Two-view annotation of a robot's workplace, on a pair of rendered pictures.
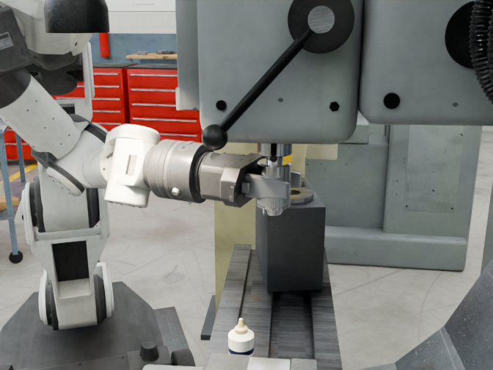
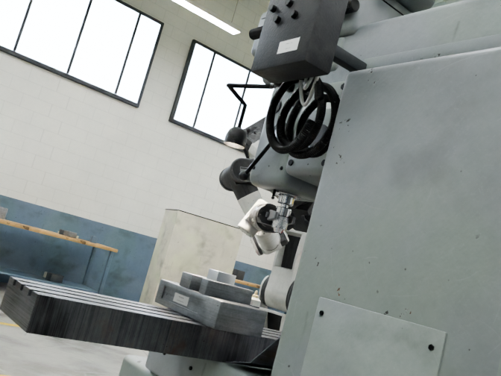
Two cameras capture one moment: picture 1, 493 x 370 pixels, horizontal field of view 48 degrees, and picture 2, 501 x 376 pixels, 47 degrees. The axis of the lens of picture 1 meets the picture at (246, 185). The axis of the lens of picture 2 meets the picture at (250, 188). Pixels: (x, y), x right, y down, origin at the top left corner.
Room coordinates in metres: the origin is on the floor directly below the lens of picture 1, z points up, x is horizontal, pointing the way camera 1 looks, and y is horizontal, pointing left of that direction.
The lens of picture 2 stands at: (-0.44, -1.28, 1.06)
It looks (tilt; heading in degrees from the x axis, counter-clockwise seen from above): 8 degrees up; 50
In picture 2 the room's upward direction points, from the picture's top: 15 degrees clockwise
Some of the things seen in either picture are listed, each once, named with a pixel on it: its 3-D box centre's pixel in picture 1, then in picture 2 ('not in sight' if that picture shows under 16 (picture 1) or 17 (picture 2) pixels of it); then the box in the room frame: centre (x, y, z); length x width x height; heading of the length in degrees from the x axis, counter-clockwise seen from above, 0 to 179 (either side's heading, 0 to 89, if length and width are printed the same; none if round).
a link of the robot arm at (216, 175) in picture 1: (214, 176); (271, 218); (0.78, 0.05, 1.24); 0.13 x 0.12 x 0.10; 157
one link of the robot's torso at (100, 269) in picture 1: (76, 294); not in sight; (1.48, 0.50, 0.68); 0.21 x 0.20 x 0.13; 17
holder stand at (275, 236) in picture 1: (287, 228); not in sight; (1.17, -0.09, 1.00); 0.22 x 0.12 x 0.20; 5
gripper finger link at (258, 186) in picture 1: (265, 189); (271, 214); (0.71, -0.03, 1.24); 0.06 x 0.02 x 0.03; 67
